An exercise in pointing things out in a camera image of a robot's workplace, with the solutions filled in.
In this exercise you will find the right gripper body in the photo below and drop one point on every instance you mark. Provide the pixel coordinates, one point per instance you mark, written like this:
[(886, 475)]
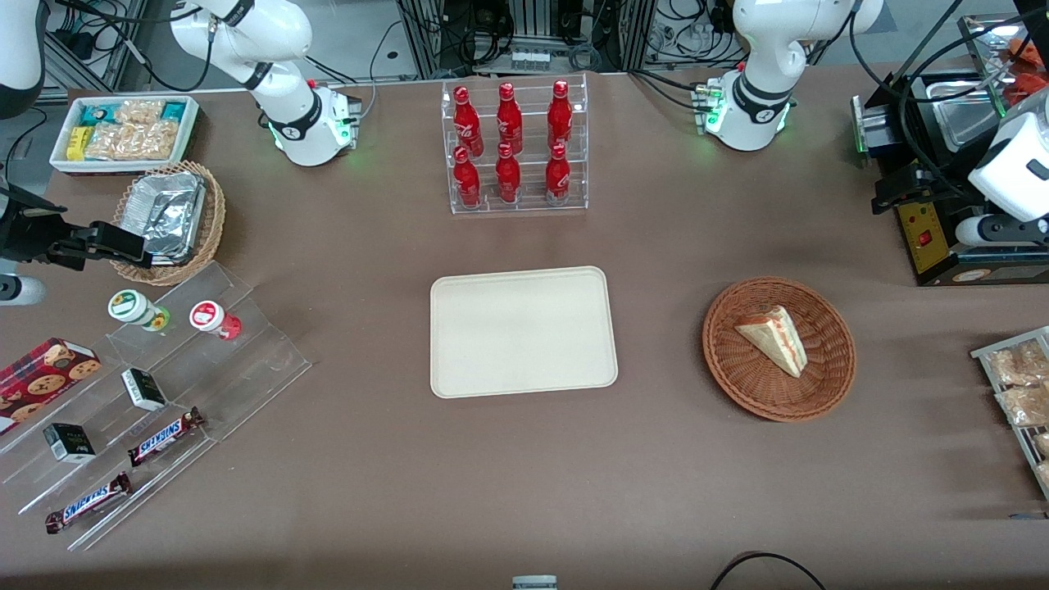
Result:
[(24, 232)]

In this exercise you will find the brown wicker basket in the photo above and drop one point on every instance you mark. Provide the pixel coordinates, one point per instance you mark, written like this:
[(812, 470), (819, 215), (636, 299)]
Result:
[(737, 377)]

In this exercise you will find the black countertop machine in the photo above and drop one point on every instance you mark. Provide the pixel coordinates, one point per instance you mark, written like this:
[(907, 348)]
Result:
[(922, 238)]

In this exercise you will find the beige plastic tray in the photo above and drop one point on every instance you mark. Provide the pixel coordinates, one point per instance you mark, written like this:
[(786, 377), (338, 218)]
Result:
[(492, 344)]

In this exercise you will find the small black carton box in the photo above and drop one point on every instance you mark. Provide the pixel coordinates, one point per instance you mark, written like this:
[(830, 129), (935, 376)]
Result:
[(143, 391), (70, 442)]

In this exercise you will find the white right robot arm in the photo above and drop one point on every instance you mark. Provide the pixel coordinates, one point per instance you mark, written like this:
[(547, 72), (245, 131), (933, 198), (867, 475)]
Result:
[(287, 123)]

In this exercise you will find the light tan wicker basket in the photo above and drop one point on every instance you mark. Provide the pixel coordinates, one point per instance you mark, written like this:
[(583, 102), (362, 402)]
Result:
[(211, 229)]

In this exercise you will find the clear bag of crackers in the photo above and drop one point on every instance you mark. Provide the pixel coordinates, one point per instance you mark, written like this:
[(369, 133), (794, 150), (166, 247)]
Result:
[(135, 141), (139, 112)]

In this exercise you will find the white power strip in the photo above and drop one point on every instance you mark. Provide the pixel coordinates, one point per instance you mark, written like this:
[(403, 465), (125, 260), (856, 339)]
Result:
[(533, 60)]

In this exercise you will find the aluminium frame structure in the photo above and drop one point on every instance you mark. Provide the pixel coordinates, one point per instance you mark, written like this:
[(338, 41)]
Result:
[(426, 41)]

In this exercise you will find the teal snack packet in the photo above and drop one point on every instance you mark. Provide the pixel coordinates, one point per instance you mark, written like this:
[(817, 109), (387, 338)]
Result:
[(97, 113), (174, 111)]

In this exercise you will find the red cola bottle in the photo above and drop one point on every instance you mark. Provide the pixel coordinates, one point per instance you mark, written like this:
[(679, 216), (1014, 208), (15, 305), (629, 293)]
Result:
[(467, 184), (509, 123), (467, 123), (507, 180), (560, 119), (557, 180)]

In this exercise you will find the red plaid cookie box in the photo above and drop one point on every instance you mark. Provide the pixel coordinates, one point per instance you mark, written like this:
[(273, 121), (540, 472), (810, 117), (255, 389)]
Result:
[(41, 377)]

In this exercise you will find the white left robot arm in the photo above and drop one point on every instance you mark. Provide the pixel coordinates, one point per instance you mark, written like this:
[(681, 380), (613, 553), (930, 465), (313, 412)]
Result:
[(750, 115)]

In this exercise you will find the clear acrylic bottle rack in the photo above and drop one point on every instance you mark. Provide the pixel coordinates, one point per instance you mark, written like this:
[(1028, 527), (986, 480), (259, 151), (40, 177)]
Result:
[(529, 201)]

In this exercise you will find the small grey device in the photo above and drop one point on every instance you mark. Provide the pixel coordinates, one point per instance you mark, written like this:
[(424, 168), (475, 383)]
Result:
[(534, 583)]

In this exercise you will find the Snickers chocolate bar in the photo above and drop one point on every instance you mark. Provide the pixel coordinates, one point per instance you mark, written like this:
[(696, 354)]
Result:
[(164, 437), (88, 502)]

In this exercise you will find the clear acrylic stepped display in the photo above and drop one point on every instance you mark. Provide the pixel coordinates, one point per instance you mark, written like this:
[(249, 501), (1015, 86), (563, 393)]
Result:
[(246, 369)]

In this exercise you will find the triangular sandwich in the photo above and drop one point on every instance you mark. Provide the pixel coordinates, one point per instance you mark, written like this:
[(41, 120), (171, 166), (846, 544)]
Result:
[(774, 336)]

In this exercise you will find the white plastic bin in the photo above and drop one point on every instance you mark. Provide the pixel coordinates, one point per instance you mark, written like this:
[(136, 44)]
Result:
[(123, 165)]

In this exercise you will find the red lid yogurt cup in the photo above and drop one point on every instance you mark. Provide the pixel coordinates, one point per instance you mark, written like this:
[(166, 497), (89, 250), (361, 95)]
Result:
[(207, 315)]

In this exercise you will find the aluminium foil container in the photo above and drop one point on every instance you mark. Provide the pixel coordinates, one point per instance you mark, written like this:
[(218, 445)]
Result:
[(164, 213)]

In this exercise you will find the orange fried food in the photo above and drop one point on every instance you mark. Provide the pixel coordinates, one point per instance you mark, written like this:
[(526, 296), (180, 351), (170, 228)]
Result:
[(1034, 86)]

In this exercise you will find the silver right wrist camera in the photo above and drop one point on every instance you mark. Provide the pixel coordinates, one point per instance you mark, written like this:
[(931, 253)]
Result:
[(20, 291)]

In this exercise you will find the yellow snack packet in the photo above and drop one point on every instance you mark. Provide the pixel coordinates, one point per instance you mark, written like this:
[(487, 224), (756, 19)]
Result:
[(78, 143)]

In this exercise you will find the green lid yogurt cup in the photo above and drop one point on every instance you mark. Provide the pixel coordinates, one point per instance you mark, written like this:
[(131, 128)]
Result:
[(129, 306)]

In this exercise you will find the clear bag of tan snacks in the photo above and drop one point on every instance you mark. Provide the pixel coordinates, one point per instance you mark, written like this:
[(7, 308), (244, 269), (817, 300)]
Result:
[(1028, 406), (1043, 445), (1020, 365)]

